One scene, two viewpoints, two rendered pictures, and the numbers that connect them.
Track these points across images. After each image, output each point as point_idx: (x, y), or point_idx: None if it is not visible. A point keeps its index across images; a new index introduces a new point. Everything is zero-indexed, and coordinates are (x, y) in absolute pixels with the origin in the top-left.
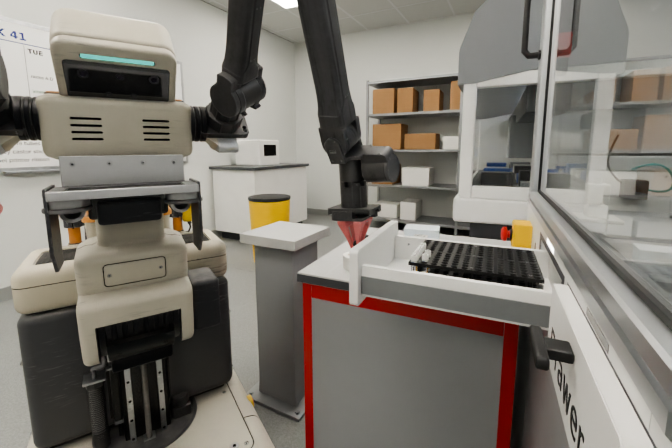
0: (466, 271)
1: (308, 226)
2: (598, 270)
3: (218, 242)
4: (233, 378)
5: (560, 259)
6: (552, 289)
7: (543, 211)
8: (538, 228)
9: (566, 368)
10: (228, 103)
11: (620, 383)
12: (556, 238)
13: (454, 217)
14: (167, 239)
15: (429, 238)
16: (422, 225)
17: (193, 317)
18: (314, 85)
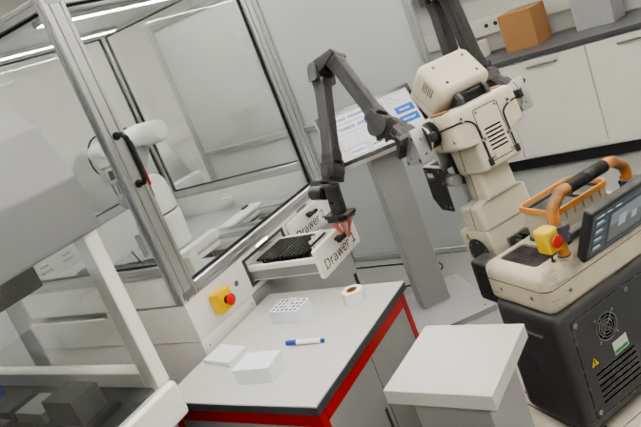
0: (303, 235)
1: (421, 381)
2: (294, 198)
3: (489, 260)
4: (539, 419)
5: (275, 228)
6: (289, 225)
7: (242, 243)
8: (236, 266)
9: (307, 221)
10: None
11: (310, 202)
12: (266, 229)
13: (186, 405)
14: (471, 201)
15: (298, 259)
16: (252, 365)
17: (468, 253)
18: (338, 138)
